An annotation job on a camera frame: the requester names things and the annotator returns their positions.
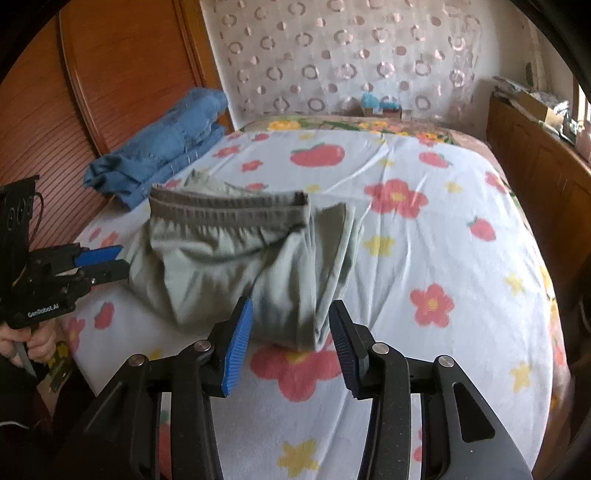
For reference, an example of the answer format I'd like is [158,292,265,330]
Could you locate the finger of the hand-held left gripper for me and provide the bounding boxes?
[87,259,132,285]
[74,246,124,268]

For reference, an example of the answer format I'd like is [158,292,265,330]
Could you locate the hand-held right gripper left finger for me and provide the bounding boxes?
[60,295,256,480]

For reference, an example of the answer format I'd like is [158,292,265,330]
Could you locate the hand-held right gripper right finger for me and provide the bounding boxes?
[328,300,533,480]

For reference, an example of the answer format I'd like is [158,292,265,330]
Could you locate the grey-green pants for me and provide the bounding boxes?
[124,169,359,350]

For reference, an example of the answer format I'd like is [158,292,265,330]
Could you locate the person's left hand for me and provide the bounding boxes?
[0,318,59,370]

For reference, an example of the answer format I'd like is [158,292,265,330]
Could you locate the white strawberry flower bed sheet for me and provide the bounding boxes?
[65,129,570,480]

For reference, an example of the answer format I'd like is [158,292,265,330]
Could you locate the folded blue jeans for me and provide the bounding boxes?
[83,88,230,211]

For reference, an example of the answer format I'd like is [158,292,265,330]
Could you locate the wooden slatted wardrobe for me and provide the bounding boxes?
[0,0,237,252]

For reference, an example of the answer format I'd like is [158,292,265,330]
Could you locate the small cardboard box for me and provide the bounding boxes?
[360,104,403,119]

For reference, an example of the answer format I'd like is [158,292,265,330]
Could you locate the wooden side cabinet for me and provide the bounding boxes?
[486,91,591,326]

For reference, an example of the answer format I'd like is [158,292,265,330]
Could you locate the circle-patterned sheer curtain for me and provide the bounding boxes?
[199,0,482,131]

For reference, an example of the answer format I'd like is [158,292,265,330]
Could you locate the open cardboard box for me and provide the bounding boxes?
[510,89,568,126]

